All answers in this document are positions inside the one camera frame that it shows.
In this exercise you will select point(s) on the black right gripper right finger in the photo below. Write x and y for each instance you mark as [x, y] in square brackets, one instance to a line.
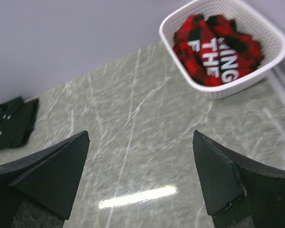
[238, 192]

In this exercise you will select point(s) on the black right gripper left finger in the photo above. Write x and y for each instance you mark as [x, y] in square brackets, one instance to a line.
[39, 190]

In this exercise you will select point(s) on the black long sleeve shirt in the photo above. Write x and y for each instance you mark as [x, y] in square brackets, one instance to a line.
[17, 121]

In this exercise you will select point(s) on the red black plaid shirt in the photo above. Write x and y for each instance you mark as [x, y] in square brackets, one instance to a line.
[214, 52]

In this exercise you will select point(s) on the white plastic laundry basket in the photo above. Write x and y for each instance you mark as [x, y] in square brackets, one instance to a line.
[248, 20]

